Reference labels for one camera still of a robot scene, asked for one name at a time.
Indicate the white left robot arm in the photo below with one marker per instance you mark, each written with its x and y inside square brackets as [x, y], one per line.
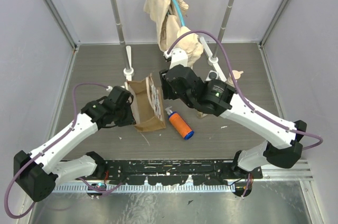
[38, 172]

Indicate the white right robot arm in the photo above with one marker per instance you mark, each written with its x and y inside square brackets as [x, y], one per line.
[281, 148]

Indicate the teal clothes hanger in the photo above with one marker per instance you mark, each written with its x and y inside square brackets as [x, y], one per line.
[179, 13]

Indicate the watermelon print canvas bag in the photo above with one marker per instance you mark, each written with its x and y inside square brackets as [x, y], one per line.
[147, 105]

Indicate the orange bottle blue pump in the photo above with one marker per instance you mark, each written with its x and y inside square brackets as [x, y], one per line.
[185, 131]

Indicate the beige jacket on hanger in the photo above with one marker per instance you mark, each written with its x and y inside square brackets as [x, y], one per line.
[168, 28]

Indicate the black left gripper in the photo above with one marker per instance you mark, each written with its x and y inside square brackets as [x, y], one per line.
[127, 113]

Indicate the slotted cable duct strip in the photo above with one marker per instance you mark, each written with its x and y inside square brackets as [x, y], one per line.
[80, 187]

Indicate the right aluminium frame post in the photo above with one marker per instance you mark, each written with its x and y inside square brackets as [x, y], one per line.
[281, 8]

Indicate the left aluminium frame post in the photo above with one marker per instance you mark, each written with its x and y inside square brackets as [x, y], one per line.
[60, 22]

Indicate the aluminium frame post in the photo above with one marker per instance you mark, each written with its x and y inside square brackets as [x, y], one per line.
[60, 22]
[281, 8]

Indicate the white square bottle black cap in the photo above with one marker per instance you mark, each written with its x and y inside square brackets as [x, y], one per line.
[212, 75]

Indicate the beige bottle wide cap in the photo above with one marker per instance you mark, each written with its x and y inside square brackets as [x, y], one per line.
[201, 115]

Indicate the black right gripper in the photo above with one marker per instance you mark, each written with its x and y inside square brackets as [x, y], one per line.
[168, 92]

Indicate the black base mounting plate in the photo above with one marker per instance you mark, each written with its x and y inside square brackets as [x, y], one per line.
[168, 172]

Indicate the tan pump bottle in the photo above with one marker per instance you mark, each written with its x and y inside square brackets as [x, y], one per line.
[236, 75]

